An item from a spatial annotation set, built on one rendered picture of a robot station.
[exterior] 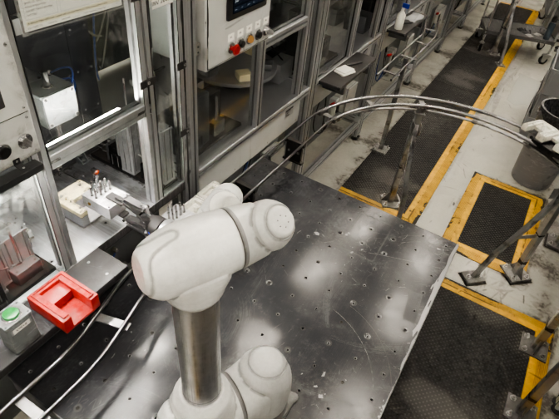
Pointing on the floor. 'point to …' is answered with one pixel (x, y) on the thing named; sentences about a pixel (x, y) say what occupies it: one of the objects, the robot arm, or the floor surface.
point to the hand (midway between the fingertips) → (116, 204)
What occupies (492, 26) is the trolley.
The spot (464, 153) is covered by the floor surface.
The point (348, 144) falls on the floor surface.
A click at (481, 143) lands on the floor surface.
